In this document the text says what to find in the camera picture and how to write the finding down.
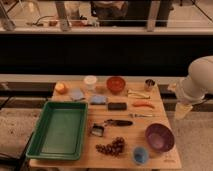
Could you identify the orange fruit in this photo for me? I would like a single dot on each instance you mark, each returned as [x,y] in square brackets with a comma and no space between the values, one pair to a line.
[61,88]

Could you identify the pale yellow banana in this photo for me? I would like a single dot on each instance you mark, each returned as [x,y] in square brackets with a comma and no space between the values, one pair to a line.
[137,94]

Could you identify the blue sponge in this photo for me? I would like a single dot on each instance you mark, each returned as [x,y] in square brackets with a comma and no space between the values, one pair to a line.
[98,100]

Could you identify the red bowl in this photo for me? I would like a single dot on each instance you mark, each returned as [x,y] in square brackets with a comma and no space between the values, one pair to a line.
[115,84]

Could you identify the black rectangular block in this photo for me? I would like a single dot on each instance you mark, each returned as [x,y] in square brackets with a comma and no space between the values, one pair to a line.
[117,106]

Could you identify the metal fork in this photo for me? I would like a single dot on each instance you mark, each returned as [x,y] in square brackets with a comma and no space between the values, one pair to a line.
[140,115]

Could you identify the orange carrot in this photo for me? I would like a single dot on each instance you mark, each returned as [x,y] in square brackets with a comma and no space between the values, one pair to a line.
[143,104]

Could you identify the white plastic cup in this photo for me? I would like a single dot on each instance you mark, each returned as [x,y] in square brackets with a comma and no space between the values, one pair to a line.
[90,82]

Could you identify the black handled knife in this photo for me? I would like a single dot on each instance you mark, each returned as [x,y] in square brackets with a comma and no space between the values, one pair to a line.
[119,123]

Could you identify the wooden table board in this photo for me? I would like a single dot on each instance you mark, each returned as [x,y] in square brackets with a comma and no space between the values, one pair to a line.
[134,136]

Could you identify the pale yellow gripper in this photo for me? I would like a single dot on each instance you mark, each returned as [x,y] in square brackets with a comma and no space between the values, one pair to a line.
[181,110]

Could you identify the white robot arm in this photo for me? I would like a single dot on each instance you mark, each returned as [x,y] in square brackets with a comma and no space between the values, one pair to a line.
[192,89]

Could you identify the purple bowl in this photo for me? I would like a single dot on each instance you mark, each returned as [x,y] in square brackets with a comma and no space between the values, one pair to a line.
[159,137]

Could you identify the small blue cup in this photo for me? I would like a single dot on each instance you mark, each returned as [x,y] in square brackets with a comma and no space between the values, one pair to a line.
[140,155]

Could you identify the small metal cup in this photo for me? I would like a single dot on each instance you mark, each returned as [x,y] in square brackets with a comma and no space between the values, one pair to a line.
[149,84]

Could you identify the green plastic tray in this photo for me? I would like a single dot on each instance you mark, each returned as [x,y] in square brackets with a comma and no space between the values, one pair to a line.
[59,132]

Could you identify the dark red grape bunch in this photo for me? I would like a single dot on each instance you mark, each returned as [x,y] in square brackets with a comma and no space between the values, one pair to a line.
[115,148]

